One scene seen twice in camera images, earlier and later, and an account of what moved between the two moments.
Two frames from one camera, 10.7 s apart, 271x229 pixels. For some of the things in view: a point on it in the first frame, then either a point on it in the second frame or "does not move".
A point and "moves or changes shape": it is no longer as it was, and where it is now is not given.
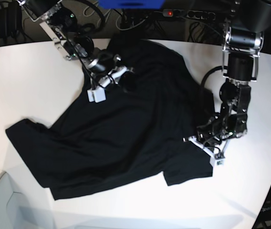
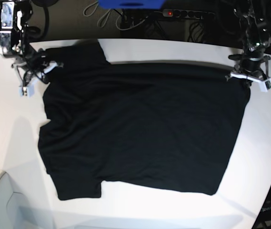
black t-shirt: x=152 y=125 moves or changes shape
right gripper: x=229 y=121 → x=253 y=65
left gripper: x=108 y=71 → x=35 y=62
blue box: x=131 y=4 does not move
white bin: x=5 y=209 does not move
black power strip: x=195 y=14 does not move
